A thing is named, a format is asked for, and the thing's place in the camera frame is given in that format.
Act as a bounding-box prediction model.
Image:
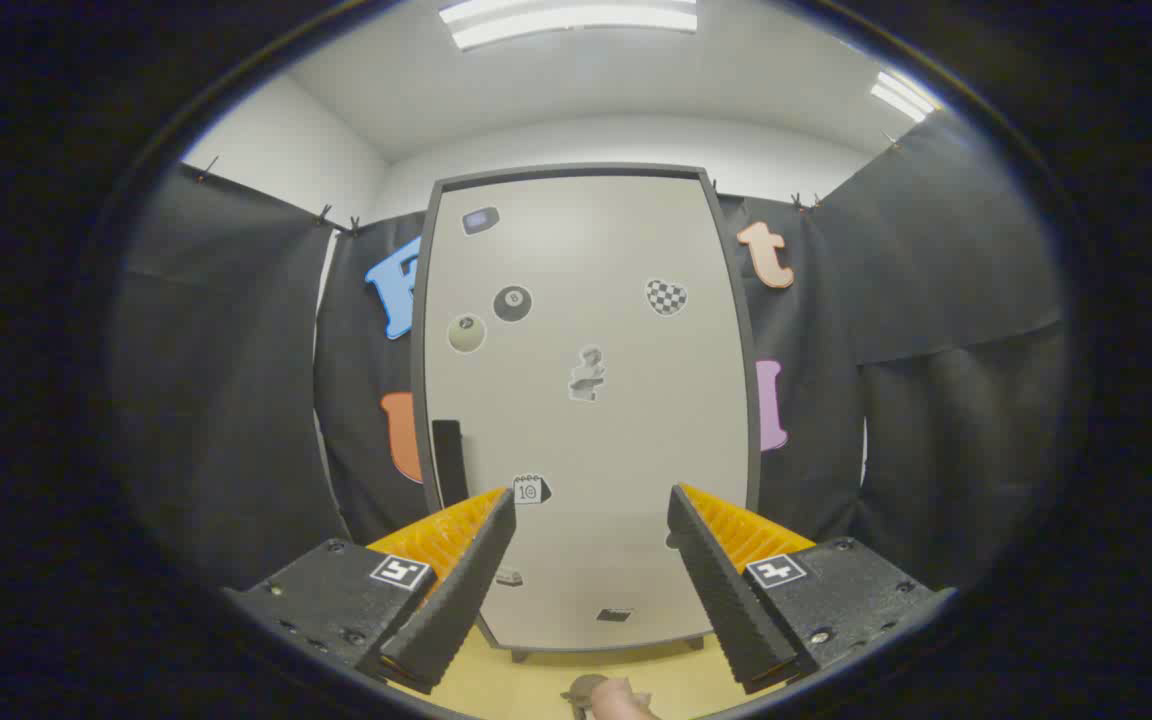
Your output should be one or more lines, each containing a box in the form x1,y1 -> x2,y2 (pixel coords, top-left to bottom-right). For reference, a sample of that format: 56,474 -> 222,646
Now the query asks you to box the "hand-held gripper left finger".
223,487 -> 518,696

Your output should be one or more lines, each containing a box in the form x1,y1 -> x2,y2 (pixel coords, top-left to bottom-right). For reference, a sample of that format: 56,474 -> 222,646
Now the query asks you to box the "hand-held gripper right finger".
667,483 -> 957,696

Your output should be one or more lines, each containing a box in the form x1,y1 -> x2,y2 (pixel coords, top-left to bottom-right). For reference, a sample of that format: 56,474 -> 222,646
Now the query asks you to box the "brown fuzzy shoe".
561,674 -> 652,716

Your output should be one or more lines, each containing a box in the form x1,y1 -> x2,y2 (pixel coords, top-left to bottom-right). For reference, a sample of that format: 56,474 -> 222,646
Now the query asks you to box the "grey shoe cabinet door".
423,176 -> 751,653

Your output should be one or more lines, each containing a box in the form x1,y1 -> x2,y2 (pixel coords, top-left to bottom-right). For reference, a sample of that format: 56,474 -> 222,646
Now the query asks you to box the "grey shoe cabinet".
410,163 -> 763,663

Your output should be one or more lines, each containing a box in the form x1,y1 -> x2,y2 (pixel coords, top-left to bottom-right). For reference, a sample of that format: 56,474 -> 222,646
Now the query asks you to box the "black backdrop cloth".
111,110 -> 1072,591

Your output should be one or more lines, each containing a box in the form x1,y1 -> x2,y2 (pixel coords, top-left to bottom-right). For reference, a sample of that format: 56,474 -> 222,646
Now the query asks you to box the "small ceiling light panel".
870,70 -> 939,123

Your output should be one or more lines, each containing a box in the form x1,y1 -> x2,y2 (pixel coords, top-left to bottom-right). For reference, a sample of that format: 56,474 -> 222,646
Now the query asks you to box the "long ceiling light panel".
438,0 -> 699,51

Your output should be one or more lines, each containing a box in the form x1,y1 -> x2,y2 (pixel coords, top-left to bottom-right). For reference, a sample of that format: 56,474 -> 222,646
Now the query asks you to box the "black door handle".
432,420 -> 470,509

